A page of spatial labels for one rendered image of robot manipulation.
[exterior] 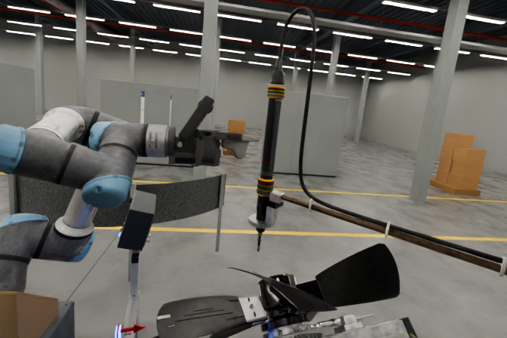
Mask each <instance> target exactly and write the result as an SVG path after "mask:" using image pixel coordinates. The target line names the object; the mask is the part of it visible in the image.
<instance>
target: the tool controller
mask: <svg viewBox="0 0 507 338"><path fill-rule="evenodd" d="M129 203H131V206H130V208H129V211H128V215H127V217H126V220H125V222H124V226H123V229H122V231H121V236H120V239H119V241H118V245H117V248H123V249H128V250H140V251H142V250H143V248H144V245H145V243H146V242H148V243H149V242H150V240H151V238H150V237H151V234H149V231H150V229H151V227H152V223H153V220H154V218H155V204H156V194H152V193H148V192H142V191H138V190H136V191H135V193H134V196H133V198H130V201H129Z"/></svg>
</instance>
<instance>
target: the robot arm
mask: <svg viewBox="0 0 507 338"><path fill-rule="evenodd" d="M213 108H214V99H213V98H211V97H209V96H208V95H206V96H205V97H204V98H203V99H201V100H200V101H199V102H198V107H197V109H196V110H195V111H194V112H193V114H192V116H191V117H190V119H189V120H188V121H187V122H186V124H185V126H184V127H183V129H182V130H181V132H180V133H179V136H178V137H176V127H174V126H169V127H168V126H167V125H162V124H138V123H128V122H126V121H122V120H121V119H118V118H114V117H112V116H110V115H107V114H104V113H101V112H98V111H96V110H94V109H90V108H87V107H82V106H60V107H57V108H54V109H52V110H50V111H48V112H47V113H46V114H45V116H44V117H43V119H42V120H41V121H40V122H38V123H36V124H34V125H33V126H32V127H30V128H28V129H26V130H25V129H24V128H22V127H18V128H17V127H14V126H11V125H8V124H0V171H2V172H4V173H5V174H15V175H18V176H22V177H28V178H32V179H36V180H41V181H45V182H49V183H56V184H59V185H61V186H68V187H71V188H75V189H76V190H75V192H74V194H73V197H72V199H71V201H70V203H69V206H68V208H67V210H66V213H65V215H64V216H63V217H61V218H59V219H58V220H57V221H56V223H49V220H48V217H46V216H42V215H40V214H12V215H9V216H7V217H5V218H4V219H3V220H2V222H1V223H0V291H13V290H15V291H19V292H24V291H25V289H26V275H27V268H28V265H29V263H30V261H31V259H38V260H54V261H63V262H65V263H69V262H74V263H77V262H80V261H81V260H83V259H84V258H85V256H86V255H87V254H88V251H89V250H90V249H91V245H92V244H93V242H94V239H95V236H96V233H97V232H96V230H95V229H94V224H93V223H92V221H93V219H94V216H95V214H96V212H97V209H98V208H104V209H107V208H114V207H118V206H120V205H121V204H123V203H124V202H125V201H126V199H127V196H128V192H129V189H130V187H131V185H132V182H133V181H132V178H133V175H134V169H135V165H136V162H137V157H152V158H166V157H167V156H168V157H169V162H168V164H191V165H192V166H194V167H198V166H212V167H216V166H219V164H220V158H221V149H220V145H221V146H222V147H223V148H224V149H230V150H231V151H232V154H233V156H234V157H235V158H239V159H242V158H243V157H245V153H246V151H247V147H248V144H249V142H250V141H252V142H259V139H258V138H256V137H255V136H254V135H250V134H234V133H223V132H219V131H212V130H199V129H198V127H199V126H200V124H201V123H202V122H203V120H204V118H205V117H206V115H207V114H209V113H211V112H212V110H213ZM220 140H222V141H221V142H220ZM226 140H231V141H232V142H230V141H226ZM71 142H74V143H77V144H80V145H83V146H86V147H87V148H85V147H82V146H77V145H75V144H72V143H71ZM179 142H181V143H182V146H181V147H179V146H178V145H177V144H178V143H179Z"/></svg>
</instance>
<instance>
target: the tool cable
mask: <svg viewBox="0 0 507 338"><path fill-rule="evenodd" d="M300 11H305V12H306V13H307V14H308V15H309V16H310V18H311V21H312V49H311V58H310V66H309V78H308V85H307V92H306V103H305V109H304V116H303V127H302V134H301V141H300V156H299V178H300V185H301V186H302V189H303V191H304V192H305V193H306V194H307V195H308V196H309V197H310V198H311V200H310V202H309V211H311V212H312V209H311V206H312V204H315V201H316V202H318V203H319V204H322V205H324V206H325V207H328V208H330V209H333V210H336V211H339V212H341V213H344V214H348V215H350V216H353V217H357V218H359V219H362V220H366V221H368V222H371V223H375V224H377V225H380V226H384V227H386V233H385V237H386V238H388V231H389V229H394V230H396V231H399V232H403V233H406V234H408V235H412V236H415V237H418V238H422V239H425V240H427V241H432V242H434V243H437V244H441V245H444V246H447V247H451V248H453V249H456V250H461V251H463V252H466V253H468V254H472V255H475V256H478V257H482V258H484V259H487V260H492V261H494V262H497V263H499V264H501V270H500V272H498V276H500V277H502V276H504V273H505V269H506V266H507V258H506V257H504V256H502V257H497V256H494V255H491V254H488V253H484V252H481V251H479V250H474V249H471V248H469V247H464V246H462V245H458V244H454V243H452V242H449V241H445V240H442V239H439V238H435V237H432V236H429V235H425V234H422V233H419V232H415V231H412V230H409V229H405V228H402V227H400V226H395V225H392V224H391V222H390V221H388V222H387V223H386V222H383V221H380V220H376V219H374V218H370V217H366V216H364V215H361V214H357V213H355V212H352V211H350V210H346V209H343V208H341V207H337V206H334V205H332V204H328V203H327V202H325V201H322V200H320V199H318V198H316V197H315V196H314V195H312V194H311V193H310V192H309V191H308V189H307V188H306V186H305V183H304V181H303V150H304V143H305V136H306V124H307V118H308V111H309V100H310V94H311V88H312V76H313V69H314V62H315V47H316V22H315V16H314V14H313V13H312V11H311V10H310V9H309V8H307V7H305V6H301V7H298V8H296V9H295V10H294V11H293V12H292V13H291V14H290V16H289V17H288V18H287V20H286V22H285V25H284V28H283V31H282V34H281V41H280V46H279V52H278V59H282V53H283V47H284V39H285V36H286V31H287V28H288V25H289V23H290V21H291V20H292V19H293V17H294V16H295V15H296V14H297V13H298V12H300Z"/></svg>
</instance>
